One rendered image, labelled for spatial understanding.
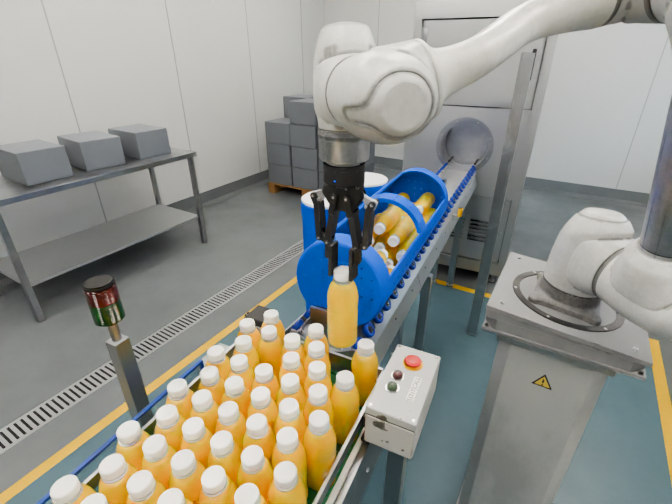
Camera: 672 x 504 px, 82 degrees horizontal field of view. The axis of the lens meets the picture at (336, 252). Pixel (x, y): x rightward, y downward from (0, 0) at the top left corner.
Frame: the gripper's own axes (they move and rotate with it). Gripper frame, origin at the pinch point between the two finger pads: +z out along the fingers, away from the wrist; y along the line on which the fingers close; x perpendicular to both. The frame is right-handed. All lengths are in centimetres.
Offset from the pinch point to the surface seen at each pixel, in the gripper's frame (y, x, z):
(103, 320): 47, 23, 15
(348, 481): -9.1, 15.7, 43.0
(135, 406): 47, 22, 42
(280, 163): 254, -352, 90
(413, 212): 3, -66, 13
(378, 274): 0.9, -24.8, 16.4
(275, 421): 5.6, 19.4, 28.6
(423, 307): 6, -120, 90
